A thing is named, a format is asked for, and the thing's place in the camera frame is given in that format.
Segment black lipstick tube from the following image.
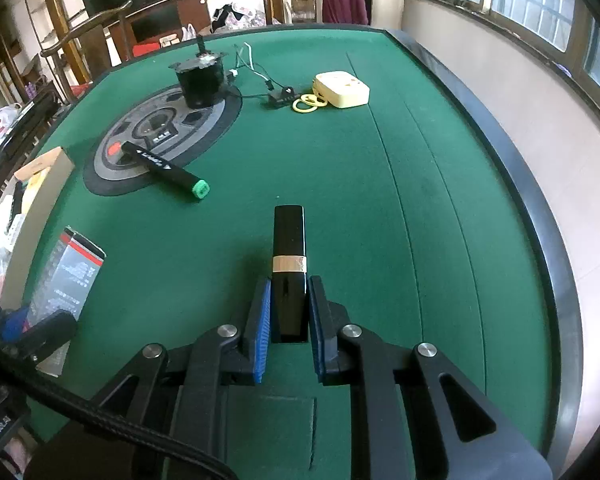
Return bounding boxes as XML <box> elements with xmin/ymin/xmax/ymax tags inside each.
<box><xmin>271</xmin><ymin>205</ymin><xmax>309</xmax><ymax>344</ymax></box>

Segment grey red glue box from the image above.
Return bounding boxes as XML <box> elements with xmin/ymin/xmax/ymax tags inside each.
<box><xmin>28</xmin><ymin>225</ymin><xmax>107</xmax><ymax>378</ymax></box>

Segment cardboard box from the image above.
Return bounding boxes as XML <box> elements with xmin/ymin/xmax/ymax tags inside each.
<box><xmin>0</xmin><ymin>148</ymin><xmax>74</xmax><ymax>310</ymax></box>

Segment black marker green cap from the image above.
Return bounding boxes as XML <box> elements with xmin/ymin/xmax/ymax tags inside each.
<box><xmin>121</xmin><ymin>142</ymin><xmax>210</xmax><ymax>200</ymax></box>

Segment black small adapter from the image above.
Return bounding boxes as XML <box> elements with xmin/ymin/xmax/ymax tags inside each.
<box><xmin>268</xmin><ymin>87</ymin><xmax>298</xmax><ymax>110</ymax></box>

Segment cream yellow small case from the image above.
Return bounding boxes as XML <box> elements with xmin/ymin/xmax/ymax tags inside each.
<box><xmin>312</xmin><ymin>70</ymin><xmax>370</xmax><ymax>110</ymax></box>

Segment grey round table centre disc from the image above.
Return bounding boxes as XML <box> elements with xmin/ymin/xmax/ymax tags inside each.
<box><xmin>83</xmin><ymin>84</ymin><xmax>242</xmax><ymax>196</ymax></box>

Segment black cylindrical motor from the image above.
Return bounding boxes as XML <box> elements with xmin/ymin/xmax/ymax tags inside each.
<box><xmin>170</xmin><ymin>36</ymin><xmax>226</xmax><ymax>108</ymax></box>

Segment wooden armchair left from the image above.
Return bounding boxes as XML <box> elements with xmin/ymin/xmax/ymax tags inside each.
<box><xmin>40</xmin><ymin>0</ymin><xmax>132</xmax><ymax>104</ymax></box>

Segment yellow ring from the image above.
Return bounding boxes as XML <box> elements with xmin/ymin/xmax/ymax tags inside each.
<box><xmin>291</xmin><ymin>92</ymin><xmax>330</xmax><ymax>114</ymax></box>

